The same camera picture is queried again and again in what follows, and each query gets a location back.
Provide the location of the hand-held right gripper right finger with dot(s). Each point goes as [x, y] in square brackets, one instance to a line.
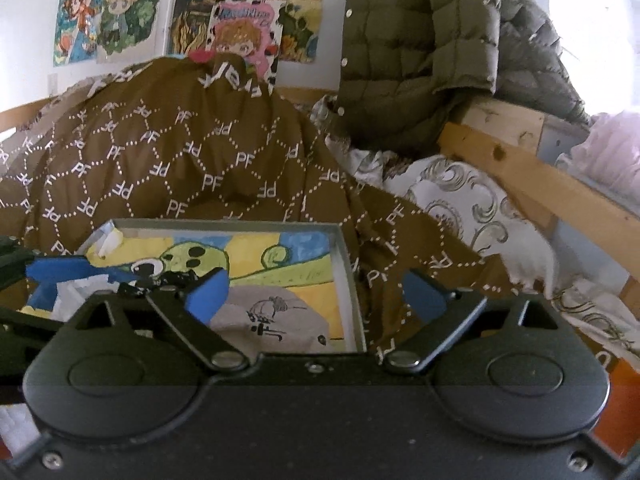
[425, 292]

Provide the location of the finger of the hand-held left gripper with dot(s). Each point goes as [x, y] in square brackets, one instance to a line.
[44, 297]
[55, 267]

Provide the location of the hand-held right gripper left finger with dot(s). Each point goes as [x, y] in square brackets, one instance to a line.
[205, 292]

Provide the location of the white cloth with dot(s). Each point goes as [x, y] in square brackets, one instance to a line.
[80, 297]

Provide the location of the grey box with painted inside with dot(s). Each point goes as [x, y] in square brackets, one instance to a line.
[280, 260]

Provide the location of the white swirl-patterned sheet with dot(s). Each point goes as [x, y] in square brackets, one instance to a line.
[450, 185]

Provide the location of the brown printed blanket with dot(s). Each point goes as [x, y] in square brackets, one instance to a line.
[175, 150]

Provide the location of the small red cloth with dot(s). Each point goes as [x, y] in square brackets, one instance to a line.
[200, 56]

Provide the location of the pale pink cloth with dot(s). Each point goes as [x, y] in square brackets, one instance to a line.
[615, 145]

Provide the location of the olive puffer jacket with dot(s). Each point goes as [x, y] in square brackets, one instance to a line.
[425, 35]

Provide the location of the pink cartoon wall poster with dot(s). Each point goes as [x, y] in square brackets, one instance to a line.
[240, 35]

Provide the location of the cartoon figures wall poster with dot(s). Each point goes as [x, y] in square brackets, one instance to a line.
[125, 10]

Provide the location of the landscape painting wall poster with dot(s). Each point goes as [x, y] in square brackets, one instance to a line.
[300, 35]

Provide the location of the sunflower painting wall poster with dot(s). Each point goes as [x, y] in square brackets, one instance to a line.
[195, 10]

